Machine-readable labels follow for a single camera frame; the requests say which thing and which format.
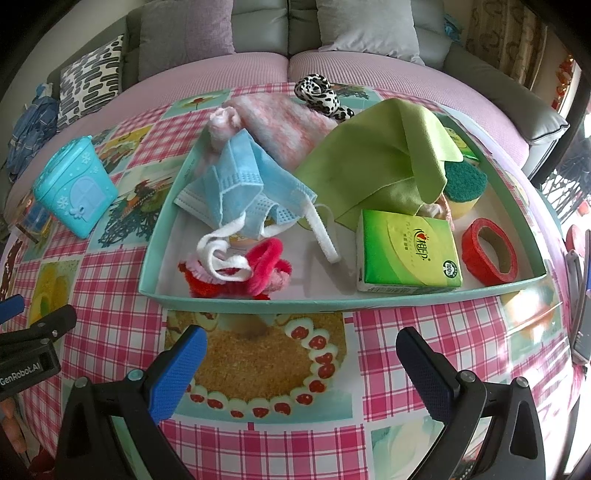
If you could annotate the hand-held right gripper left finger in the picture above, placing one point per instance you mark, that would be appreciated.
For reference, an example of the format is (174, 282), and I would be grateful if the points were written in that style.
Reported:
(180, 364)

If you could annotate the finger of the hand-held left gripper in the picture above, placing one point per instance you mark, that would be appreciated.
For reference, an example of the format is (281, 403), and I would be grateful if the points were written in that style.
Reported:
(11, 308)
(57, 321)

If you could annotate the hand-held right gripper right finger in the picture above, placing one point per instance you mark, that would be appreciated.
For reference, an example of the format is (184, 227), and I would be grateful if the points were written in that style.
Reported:
(425, 369)

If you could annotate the green tissue pack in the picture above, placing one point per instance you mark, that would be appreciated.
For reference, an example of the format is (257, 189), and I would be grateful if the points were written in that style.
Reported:
(464, 147)
(406, 249)

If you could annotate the red tape roll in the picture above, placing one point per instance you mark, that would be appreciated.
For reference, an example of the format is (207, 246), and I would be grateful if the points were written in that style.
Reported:
(471, 254)

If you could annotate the teal plastic house-shaped box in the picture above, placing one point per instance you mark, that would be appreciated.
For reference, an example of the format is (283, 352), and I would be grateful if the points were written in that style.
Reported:
(74, 189)

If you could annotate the white tray with teal rim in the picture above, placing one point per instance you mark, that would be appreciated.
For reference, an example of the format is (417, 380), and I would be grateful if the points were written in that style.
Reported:
(323, 277)

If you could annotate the pink patterned cloth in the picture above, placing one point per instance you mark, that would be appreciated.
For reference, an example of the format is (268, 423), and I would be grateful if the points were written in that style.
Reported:
(441, 210)

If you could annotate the blue face mask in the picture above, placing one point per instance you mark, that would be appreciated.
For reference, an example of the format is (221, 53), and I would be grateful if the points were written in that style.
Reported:
(240, 184)

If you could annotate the light green cloth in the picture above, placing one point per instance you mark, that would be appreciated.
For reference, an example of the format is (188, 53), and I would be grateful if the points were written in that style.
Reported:
(369, 166)

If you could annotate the pink white fluffy cloth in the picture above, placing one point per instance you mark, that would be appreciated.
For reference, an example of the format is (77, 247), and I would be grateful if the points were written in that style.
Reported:
(277, 124)

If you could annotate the leopard print scrunchie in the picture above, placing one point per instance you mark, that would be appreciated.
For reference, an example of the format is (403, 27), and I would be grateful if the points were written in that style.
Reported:
(318, 92)

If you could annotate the person's left hand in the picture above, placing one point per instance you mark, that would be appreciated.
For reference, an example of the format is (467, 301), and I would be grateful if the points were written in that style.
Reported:
(11, 424)

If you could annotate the yellow green scouring sponge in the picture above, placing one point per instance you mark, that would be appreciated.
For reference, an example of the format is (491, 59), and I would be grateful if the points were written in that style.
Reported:
(464, 184)

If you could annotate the dark wicker chair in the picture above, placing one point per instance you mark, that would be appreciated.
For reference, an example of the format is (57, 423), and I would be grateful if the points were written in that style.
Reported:
(568, 184)

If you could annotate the black white patterned cushion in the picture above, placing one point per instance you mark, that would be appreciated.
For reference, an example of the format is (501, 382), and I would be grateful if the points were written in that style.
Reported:
(87, 83)

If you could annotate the purple sofa seat cover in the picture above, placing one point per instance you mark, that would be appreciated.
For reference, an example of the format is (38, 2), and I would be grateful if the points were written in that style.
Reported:
(415, 76)
(184, 78)

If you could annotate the purple cushion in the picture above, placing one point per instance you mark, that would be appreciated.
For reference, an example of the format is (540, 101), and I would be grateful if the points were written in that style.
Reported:
(184, 37)

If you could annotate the beige patterned curtain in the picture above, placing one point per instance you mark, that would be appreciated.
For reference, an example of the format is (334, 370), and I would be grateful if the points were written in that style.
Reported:
(503, 41)

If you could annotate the grey sofa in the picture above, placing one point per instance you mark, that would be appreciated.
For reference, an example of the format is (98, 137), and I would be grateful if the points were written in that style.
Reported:
(258, 27)

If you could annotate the grey cushion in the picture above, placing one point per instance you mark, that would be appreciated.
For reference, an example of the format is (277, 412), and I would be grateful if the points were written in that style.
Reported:
(369, 27)

